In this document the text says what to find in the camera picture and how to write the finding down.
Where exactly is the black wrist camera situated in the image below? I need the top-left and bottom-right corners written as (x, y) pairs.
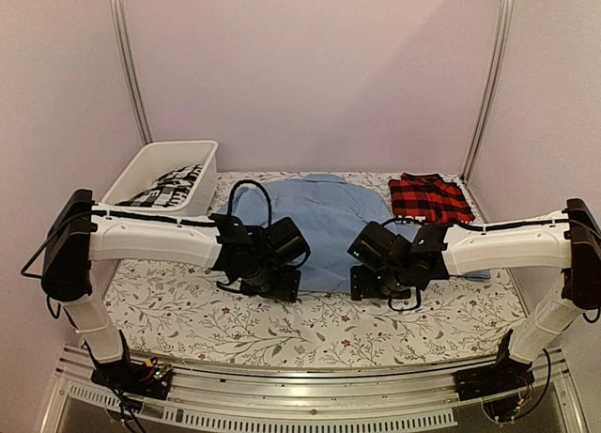
top-left (347, 222), bottom-right (397, 271)
top-left (264, 217), bottom-right (311, 269)

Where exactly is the right aluminium frame post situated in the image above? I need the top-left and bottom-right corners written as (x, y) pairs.
top-left (461, 0), bottom-right (515, 185)

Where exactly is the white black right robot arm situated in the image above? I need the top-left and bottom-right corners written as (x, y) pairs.
top-left (347, 198), bottom-right (600, 392)

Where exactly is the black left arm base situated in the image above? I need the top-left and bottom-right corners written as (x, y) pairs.
top-left (91, 356), bottom-right (173, 400)

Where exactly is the aluminium frame post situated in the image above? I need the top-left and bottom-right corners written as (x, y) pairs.
top-left (109, 0), bottom-right (153, 146)
top-left (461, 0), bottom-right (515, 185)

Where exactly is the light blue long sleeve shirt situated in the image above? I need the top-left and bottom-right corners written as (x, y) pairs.
top-left (224, 172), bottom-right (492, 294)

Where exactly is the floral patterned table cloth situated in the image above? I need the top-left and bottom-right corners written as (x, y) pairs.
top-left (104, 260), bottom-right (525, 370)

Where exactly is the white plastic bin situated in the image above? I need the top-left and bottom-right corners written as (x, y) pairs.
top-left (101, 140), bottom-right (219, 217)

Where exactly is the aluminium front rail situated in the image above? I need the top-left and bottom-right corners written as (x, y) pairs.
top-left (37, 346), bottom-right (590, 432)

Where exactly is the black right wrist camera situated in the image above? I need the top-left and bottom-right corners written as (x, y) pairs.
top-left (347, 222), bottom-right (397, 271)

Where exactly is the left aluminium frame post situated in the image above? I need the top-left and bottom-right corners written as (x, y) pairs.
top-left (109, 0), bottom-right (153, 146)

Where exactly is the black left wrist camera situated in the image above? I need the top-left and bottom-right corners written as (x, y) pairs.
top-left (264, 217), bottom-right (311, 269)

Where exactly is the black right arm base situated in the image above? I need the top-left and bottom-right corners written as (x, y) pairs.
top-left (453, 352), bottom-right (534, 401)

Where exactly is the black white plaid shirt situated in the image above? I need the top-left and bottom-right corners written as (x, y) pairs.
top-left (116, 164), bottom-right (203, 208)

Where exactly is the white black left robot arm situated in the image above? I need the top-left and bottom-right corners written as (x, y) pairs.
top-left (39, 189), bottom-right (311, 390)

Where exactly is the red black plaid folded shirt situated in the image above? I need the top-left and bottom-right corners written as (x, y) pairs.
top-left (388, 173), bottom-right (475, 224)

